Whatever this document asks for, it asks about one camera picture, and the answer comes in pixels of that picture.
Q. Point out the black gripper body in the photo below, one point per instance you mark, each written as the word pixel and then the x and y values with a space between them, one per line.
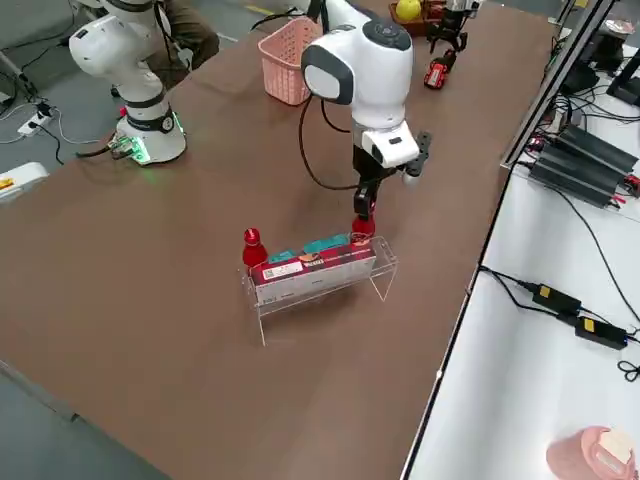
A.
pixel 454 20
pixel 367 172

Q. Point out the white power strip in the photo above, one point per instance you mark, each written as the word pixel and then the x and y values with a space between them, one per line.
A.
pixel 35 125

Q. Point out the white box with yellow label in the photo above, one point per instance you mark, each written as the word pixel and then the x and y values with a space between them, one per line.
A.
pixel 22 182

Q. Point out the red and white biscuit box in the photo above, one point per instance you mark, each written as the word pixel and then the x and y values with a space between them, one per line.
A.
pixel 310 280

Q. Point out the aluminium frame rail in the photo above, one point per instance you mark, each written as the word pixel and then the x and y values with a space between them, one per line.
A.
pixel 555 85

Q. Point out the white side table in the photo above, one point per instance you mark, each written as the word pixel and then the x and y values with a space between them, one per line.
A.
pixel 525 390

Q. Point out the pink round container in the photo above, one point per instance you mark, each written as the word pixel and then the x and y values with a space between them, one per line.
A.
pixel 585 455

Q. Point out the black power adapter yellow label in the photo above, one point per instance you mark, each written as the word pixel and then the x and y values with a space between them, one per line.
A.
pixel 557 298
pixel 600 332

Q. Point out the red Coca-Cola bottle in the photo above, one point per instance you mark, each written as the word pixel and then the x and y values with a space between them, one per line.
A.
pixel 362 231
pixel 252 250

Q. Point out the brown wicker basket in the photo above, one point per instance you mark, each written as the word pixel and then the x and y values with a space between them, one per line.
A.
pixel 410 26

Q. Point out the black finned power supply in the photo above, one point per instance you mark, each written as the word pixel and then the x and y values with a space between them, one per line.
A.
pixel 600 147
pixel 575 175

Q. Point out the pink plastic basket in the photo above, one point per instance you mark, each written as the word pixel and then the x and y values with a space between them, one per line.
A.
pixel 282 65

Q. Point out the clear acrylic shelf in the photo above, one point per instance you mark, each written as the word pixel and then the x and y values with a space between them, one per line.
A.
pixel 385 270

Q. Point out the teal snack packet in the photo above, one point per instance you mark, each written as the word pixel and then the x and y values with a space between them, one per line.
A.
pixel 284 256
pixel 325 244

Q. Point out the yellow apple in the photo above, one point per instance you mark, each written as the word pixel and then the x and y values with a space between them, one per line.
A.
pixel 409 9

